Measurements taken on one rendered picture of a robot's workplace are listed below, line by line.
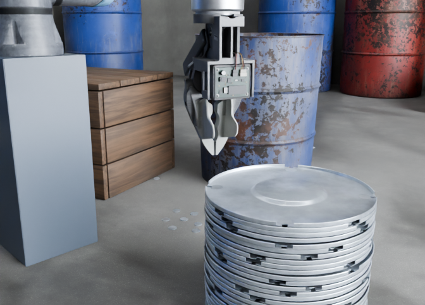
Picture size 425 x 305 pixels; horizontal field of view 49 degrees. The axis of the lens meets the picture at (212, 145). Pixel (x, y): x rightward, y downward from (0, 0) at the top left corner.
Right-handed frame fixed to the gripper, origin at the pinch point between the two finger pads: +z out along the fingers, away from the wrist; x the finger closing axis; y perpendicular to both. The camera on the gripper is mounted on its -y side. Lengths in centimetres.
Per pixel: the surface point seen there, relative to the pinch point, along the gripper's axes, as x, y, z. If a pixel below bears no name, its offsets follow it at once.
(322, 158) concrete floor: 78, -83, 34
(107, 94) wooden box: -6, -70, 2
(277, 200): 9.6, 4.3, 9.1
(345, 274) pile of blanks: 15.8, 15.0, 18.0
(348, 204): 20.1, 8.9, 9.5
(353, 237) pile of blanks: 17.0, 14.5, 12.2
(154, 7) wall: 94, -400, -30
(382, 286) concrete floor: 37.1, 0.2, 33.1
